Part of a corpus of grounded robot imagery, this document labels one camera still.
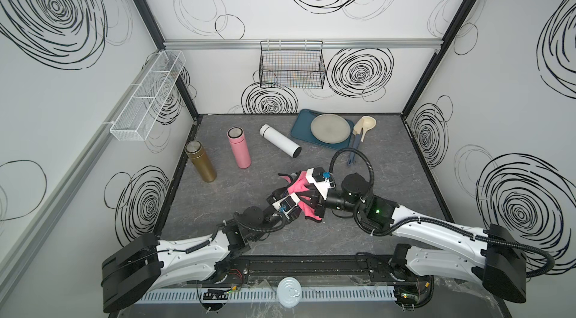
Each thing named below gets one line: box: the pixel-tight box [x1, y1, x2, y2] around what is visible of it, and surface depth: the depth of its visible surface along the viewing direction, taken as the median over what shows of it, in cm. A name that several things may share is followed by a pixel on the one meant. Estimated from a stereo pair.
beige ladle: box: [353, 115, 377, 143], surface depth 115 cm
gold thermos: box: [184, 140, 217, 183], surface depth 88 cm
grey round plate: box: [310, 113, 351, 144], surface depth 115 cm
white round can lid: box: [276, 276, 303, 309], surface depth 67 cm
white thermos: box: [258, 123, 302, 159], surface depth 107 cm
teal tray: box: [291, 108, 354, 150], surface depth 115 cm
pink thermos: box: [226, 126, 252, 170], surface depth 88 cm
